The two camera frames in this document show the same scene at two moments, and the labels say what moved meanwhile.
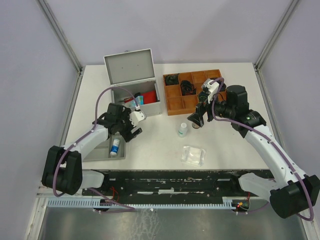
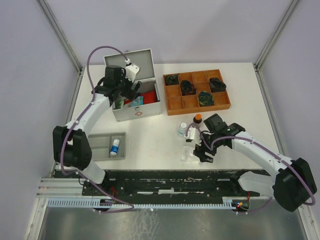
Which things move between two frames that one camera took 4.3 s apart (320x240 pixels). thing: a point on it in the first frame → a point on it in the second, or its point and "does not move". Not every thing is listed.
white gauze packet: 192,156 does not move
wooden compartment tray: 182,89 does not move
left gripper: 128,135 → 130,93
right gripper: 201,109 → 199,150
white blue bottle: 115,147 does not move
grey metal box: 134,70 does not move
